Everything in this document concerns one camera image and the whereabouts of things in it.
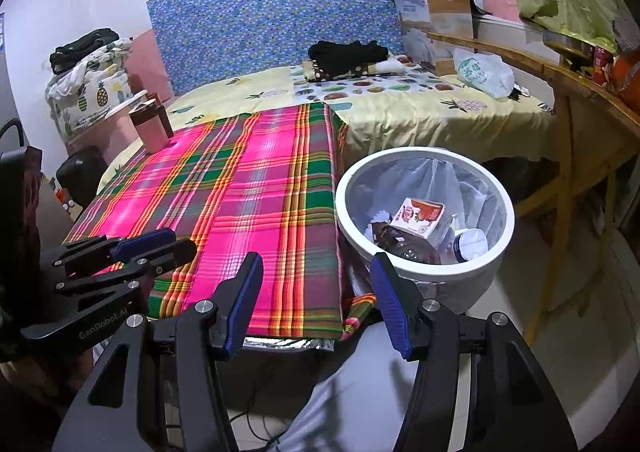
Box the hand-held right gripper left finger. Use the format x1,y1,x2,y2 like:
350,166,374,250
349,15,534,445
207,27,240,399
50,251,265,452

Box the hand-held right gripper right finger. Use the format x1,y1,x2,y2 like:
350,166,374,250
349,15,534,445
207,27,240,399
370,252,581,452

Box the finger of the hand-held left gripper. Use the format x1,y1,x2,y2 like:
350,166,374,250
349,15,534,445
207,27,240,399
52,238,198,295
40,227,177,275

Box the white round trash bin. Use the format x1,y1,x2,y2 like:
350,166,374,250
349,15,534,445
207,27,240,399
334,146,516,315

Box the small red print carton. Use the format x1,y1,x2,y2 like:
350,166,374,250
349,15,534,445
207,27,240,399
389,196,446,239

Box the white blue round tub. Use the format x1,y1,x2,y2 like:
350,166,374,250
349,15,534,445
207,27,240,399
452,228,490,264

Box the black suitcase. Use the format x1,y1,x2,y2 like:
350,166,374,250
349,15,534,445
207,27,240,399
56,147,108,205

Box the person's light trousers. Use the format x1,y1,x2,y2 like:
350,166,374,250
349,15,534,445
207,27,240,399
277,322,426,452

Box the pink cup with brown lid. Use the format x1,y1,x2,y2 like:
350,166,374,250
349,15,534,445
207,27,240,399
128,100,173,154

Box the pink storage cabinet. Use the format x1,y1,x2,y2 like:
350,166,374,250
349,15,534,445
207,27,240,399
65,97,151,163

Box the folded pineapple quilt pile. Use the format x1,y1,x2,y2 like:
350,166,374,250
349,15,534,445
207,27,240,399
45,37,136,133

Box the yellow pineapple bed sheet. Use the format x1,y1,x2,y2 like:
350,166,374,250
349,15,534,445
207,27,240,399
97,60,556,183

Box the black folded clothes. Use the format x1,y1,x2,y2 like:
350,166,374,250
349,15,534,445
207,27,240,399
49,28,121,74

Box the silver refrigerator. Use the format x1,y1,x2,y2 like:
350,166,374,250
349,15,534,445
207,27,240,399
0,12,18,133

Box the fruit print white blanket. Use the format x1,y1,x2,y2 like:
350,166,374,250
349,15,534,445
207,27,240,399
292,72,453,106

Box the white plastic bag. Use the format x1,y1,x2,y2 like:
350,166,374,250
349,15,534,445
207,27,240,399
452,48,516,99

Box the blue floral headboard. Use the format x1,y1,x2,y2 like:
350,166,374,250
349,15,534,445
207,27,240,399
146,0,435,96

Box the black clothes on bed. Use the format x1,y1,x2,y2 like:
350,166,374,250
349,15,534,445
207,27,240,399
307,40,390,76

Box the wooden side table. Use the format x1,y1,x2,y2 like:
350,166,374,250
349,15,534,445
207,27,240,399
427,30,640,343

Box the open cardboard box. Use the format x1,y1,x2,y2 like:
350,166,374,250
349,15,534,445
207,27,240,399
384,0,488,76

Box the metal pan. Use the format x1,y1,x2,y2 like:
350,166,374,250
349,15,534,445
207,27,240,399
520,15,598,63

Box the red can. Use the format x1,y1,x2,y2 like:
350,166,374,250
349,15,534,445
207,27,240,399
592,46,616,86

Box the orange round object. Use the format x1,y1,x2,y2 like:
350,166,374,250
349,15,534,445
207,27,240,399
612,52,640,100

